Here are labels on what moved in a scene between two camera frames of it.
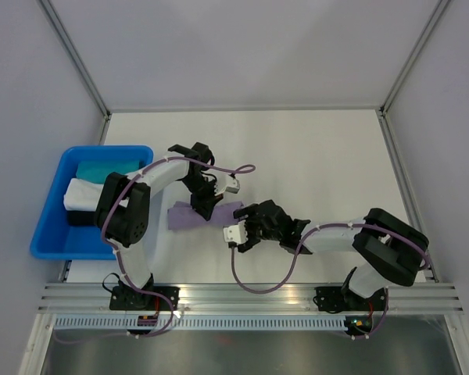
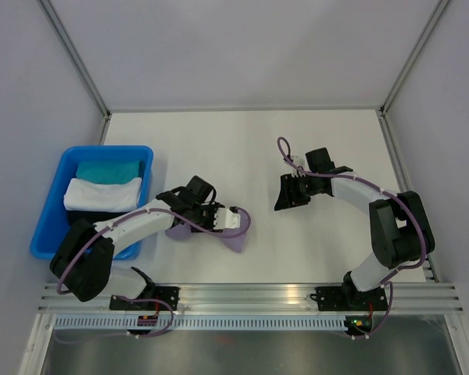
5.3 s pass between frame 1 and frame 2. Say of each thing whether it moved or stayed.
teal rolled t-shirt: stayed
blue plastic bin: stayed
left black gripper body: moved
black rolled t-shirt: stayed
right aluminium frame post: stayed
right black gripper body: moved
